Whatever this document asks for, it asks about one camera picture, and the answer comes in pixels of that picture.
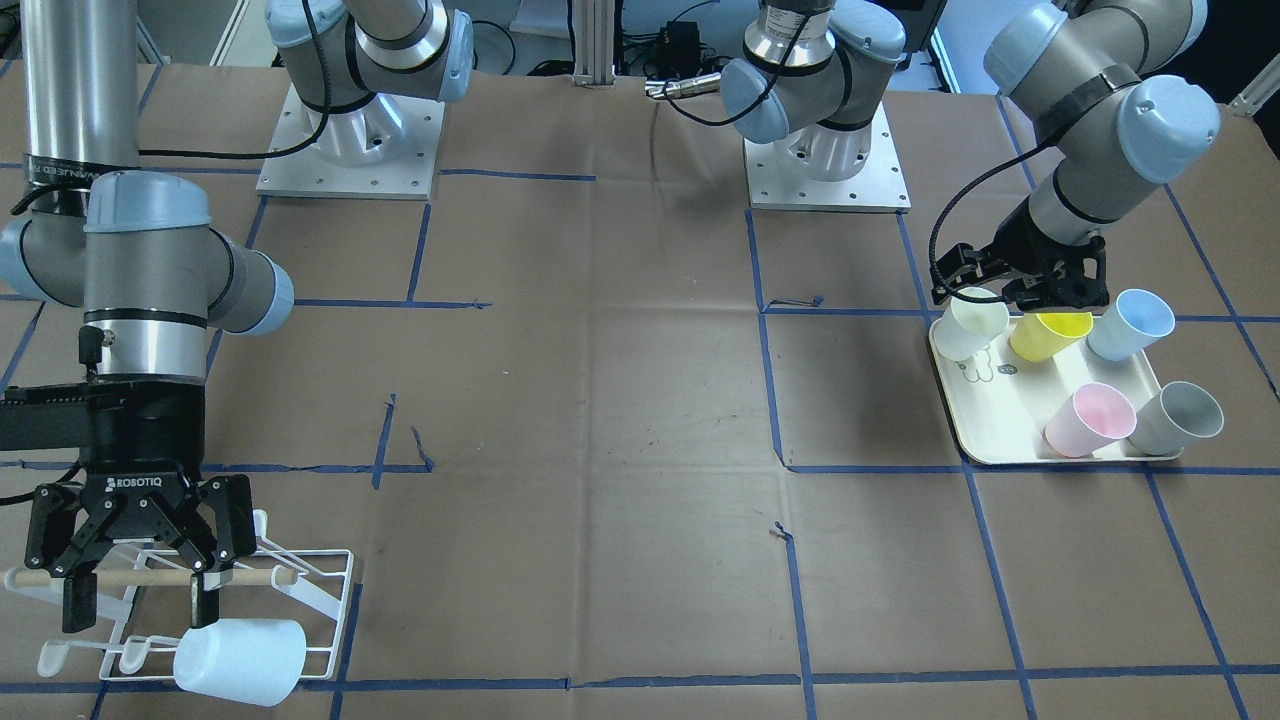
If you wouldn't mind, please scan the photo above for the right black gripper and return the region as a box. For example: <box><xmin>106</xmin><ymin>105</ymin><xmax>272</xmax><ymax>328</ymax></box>
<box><xmin>24</xmin><ymin>380</ymin><xmax>256</xmax><ymax>634</ymax></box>

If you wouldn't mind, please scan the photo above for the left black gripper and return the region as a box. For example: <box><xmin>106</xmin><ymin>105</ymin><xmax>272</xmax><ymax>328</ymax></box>
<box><xmin>932</xmin><ymin>205</ymin><xmax>1110</xmax><ymax>311</ymax></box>

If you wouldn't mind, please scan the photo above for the pale green plastic cup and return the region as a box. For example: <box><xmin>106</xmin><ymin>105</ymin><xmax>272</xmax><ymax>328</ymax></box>
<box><xmin>931</xmin><ymin>287</ymin><xmax>1010</xmax><ymax>363</ymax></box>

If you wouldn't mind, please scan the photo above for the light blue plastic cup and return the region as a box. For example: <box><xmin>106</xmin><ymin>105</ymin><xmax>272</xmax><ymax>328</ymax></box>
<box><xmin>173</xmin><ymin>618</ymin><xmax>307</xmax><ymax>707</ymax></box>

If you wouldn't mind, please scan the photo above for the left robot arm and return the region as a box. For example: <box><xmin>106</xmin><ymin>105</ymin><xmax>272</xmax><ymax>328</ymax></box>
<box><xmin>719</xmin><ymin>1</ymin><xmax>1220</xmax><ymax>313</ymax></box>

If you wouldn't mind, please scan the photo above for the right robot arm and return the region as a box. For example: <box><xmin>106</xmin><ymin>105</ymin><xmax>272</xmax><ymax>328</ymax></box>
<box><xmin>3</xmin><ymin>1</ymin><xmax>294</xmax><ymax>633</ymax></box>

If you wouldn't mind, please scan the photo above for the yellow plastic cup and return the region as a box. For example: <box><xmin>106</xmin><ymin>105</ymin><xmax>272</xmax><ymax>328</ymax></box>
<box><xmin>1009</xmin><ymin>313</ymin><xmax>1094</xmax><ymax>363</ymax></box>

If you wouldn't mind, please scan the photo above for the pink plastic cup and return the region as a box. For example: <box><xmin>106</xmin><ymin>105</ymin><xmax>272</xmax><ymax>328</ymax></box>
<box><xmin>1043</xmin><ymin>382</ymin><xmax>1137</xmax><ymax>457</ymax></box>

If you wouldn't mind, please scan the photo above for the grey plastic cup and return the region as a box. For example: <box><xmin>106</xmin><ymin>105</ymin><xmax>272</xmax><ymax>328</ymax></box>
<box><xmin>1128</xmin><ymin>380</ymin><xmax>1225</xmax><ymax>456</ymax></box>

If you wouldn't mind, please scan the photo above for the cream plastic tray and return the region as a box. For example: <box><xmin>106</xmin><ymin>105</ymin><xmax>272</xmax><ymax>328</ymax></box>
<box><xmin>931</xmin><ymin>316</ymin><xmax>1162</xmax><ymax>465</ymax></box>

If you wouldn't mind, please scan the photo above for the white wire cup rack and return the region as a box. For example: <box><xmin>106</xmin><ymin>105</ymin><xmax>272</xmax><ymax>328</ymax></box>
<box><xmin>37</xmin><ymin>510</ymin><xmax>355</xmax><ymax>683</ymax></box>

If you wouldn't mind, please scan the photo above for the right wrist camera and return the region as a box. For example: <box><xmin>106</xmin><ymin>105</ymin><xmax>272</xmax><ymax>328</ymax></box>
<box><xmin>1</xmin><ymin>383</ymin><xmax>92</xmax><ymax>451</ymax></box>

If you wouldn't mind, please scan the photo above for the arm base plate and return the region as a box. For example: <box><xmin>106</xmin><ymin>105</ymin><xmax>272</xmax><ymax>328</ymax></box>
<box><xmin>256</xmin><ymin>94</ymin><xmax>447</xmax><ymax>200</ymax></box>
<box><xmin>742</xmin><ymin>105</ymin><xmax>911</xmax><ymax>213</ymax></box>

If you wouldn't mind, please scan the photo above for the aluminium frame post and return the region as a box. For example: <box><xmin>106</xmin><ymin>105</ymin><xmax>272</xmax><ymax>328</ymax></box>
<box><xmin>567</xmin><ymin>1</ymin><xmax>620</xmax><ymax>87</ymax></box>

